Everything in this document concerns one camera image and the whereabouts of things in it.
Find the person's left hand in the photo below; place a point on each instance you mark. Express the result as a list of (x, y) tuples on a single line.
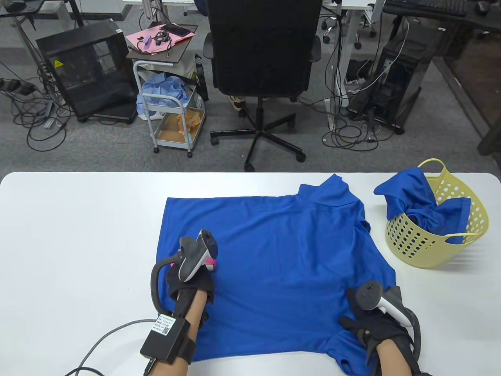
[(195, 284)]

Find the aluminium frame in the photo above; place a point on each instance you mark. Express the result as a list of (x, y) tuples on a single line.
[(148, 9)]

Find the orange cloth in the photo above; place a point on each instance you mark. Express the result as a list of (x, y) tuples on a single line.
[(190, 122)]

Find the black office chair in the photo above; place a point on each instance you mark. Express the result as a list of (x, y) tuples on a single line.
[(258, 47)]

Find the black desk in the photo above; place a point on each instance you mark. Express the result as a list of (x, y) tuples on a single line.
[(487, 23)]

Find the black square board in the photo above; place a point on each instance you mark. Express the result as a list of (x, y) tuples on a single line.
[(172, 55)]

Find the person's right hand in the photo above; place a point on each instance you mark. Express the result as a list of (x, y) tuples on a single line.
[(375, 325)]

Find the small purple object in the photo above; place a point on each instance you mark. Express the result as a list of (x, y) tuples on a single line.
[(146, 42)]

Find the black keyboard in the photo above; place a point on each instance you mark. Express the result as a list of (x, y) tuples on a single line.
[(426, 7)]

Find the black and white controller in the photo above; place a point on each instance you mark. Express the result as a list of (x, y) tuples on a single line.
[(370, 293), (195, 254)]

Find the black computer tower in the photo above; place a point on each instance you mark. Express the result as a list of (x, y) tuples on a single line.
[(407, 74)]

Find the black glass computer case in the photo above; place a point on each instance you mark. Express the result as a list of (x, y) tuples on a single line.
[(90, 94)]

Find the white desk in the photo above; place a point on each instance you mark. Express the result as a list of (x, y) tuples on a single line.
[(346, 43)]

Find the white rolling cart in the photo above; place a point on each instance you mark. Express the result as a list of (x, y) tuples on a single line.
[(168, 133)]

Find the yellow perforated plastic basket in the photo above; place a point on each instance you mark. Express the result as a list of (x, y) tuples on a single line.
[(411, 250)]

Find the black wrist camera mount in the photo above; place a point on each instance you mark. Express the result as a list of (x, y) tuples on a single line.
[(372, 358)]

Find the pink paper sheet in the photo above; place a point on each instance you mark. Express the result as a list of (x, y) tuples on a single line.
[(133, 40)]

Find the blue t-shirt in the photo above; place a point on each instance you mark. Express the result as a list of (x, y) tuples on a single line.
[(419, 203), (282, 254)]

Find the light blue cloth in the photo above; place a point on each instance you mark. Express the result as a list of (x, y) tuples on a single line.
[(162, 88)]

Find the white power strip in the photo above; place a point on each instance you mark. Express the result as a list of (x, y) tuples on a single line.
[(329, 117)]

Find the person's left forearm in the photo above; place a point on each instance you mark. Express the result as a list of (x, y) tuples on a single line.
[(184, 337)]

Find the pink lint roller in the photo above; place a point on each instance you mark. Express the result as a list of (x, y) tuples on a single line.
[(210, 263)]

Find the black sensor box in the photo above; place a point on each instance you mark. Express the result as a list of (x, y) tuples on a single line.
[(164, 337)]

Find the black power strip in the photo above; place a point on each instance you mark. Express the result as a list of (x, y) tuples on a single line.
[(19, 87)]

